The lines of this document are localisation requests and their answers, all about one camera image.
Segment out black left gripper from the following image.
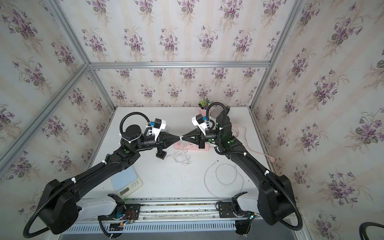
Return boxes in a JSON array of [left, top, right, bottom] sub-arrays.
[[133, 131, 180, 155]]

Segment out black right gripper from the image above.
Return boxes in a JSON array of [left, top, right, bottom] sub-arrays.
[[183, 129, 224, 151]]

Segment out thick white USB cable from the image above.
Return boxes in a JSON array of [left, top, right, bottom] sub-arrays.
[[167, 149, 193, 166]]

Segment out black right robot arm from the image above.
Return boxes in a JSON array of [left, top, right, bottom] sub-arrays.
[[181, 102, 304, 231]]

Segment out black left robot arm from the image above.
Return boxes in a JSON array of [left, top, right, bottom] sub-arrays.
[[23, 112, 180, 239]]

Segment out near blue electronic scale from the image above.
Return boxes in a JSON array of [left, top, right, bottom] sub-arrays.
[[110, 166, 143, 199]]

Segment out pink power strip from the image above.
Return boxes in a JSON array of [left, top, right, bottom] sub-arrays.
[[173, 141, 210, 151]]

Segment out black USB charger adapter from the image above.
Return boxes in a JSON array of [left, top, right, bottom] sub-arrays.
[[156, 147, 167, 160]]

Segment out pink metal pen bucket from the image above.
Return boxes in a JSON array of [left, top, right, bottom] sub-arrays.
[[198, 108, 207, 117]]

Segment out pens and markers bundle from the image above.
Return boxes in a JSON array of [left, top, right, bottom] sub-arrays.
[[199, 97, 211, 110]]

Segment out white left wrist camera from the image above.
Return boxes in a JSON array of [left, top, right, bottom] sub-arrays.
[[150, 119, 167, 141]]

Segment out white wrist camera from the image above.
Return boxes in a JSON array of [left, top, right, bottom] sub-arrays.
[[150, 119, 167, 141], [192, 114, 208, 136]]

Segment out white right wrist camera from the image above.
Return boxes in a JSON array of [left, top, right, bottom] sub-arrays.
[[192, 114, 208, 136]]

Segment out thin white USB cable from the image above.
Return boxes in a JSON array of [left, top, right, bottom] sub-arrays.
[[203, 161, 244, 199]]

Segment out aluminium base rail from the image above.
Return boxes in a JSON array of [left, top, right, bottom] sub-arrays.
[[50, 196, 313, 240]]

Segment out pink power strip cord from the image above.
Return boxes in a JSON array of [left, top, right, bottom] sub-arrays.
[[230, 119, 277, 163]]

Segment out aluminium enclosure frame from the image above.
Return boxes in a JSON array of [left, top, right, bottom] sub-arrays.
[[0, 0, 310, 217]]

